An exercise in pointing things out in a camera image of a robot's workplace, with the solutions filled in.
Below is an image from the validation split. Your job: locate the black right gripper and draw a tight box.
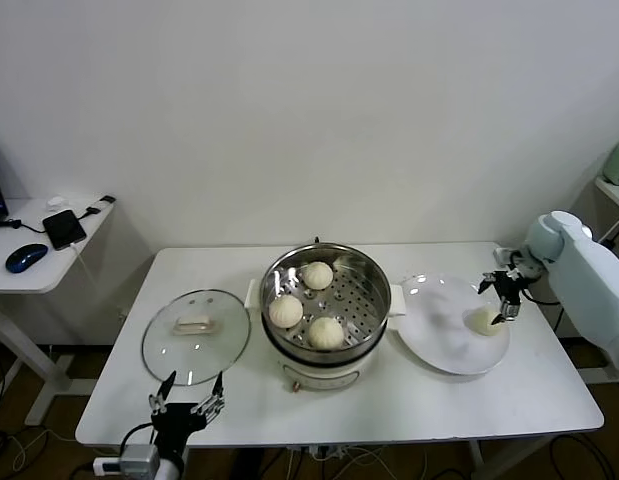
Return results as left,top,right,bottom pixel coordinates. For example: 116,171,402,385
477,269,533,326

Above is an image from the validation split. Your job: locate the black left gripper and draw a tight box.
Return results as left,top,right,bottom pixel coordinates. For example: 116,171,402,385
148,369,226,451

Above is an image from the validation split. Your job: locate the white steamed baozi bun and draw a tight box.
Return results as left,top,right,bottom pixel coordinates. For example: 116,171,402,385
466,307,504,337
301,261,334,291
307,316,346,350
268,294,304,330

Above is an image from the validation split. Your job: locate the round glass pot lid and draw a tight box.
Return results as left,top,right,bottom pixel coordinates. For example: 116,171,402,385
141,288,253,387

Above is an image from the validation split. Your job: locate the perforated steel steamer basket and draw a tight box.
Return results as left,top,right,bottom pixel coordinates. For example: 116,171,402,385
244,243,407,364

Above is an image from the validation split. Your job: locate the white oval plate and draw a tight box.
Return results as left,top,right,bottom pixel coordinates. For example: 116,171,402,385
396,272,511,376

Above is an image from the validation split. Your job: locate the white electric cooker base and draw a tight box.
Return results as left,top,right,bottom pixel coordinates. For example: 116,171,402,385
261,319,390,394

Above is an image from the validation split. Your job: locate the white power strip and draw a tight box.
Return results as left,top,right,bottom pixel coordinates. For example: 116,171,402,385
308,443,351,462

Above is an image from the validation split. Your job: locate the white shelf board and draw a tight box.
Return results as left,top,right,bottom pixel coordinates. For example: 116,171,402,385
592,177,619,214

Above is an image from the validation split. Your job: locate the white side desk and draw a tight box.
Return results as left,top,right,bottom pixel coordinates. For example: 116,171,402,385
0,198,121,426

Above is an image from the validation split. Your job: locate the black smartphone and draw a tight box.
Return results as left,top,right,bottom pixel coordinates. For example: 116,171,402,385
42,209,88,251

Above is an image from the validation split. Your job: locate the blue computer mouse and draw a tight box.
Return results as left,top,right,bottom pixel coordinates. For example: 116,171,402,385
4,243,49,275

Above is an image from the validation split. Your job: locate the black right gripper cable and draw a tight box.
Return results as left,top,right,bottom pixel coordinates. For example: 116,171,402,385
518,259,560,306

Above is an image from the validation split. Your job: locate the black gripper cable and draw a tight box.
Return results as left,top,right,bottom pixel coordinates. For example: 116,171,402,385
119,422,158,451
518,259,560,306

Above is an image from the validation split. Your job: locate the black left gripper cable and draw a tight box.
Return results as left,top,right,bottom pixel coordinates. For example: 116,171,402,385
119,422,158,451

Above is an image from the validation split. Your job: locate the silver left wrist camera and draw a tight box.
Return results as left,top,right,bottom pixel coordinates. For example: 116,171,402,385
119,444,159,474

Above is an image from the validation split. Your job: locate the white phone charging cable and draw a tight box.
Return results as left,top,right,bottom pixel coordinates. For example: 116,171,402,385
68,242,98,289

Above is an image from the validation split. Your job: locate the black USB adapter cable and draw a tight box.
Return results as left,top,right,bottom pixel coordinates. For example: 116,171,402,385
0,195,117,236

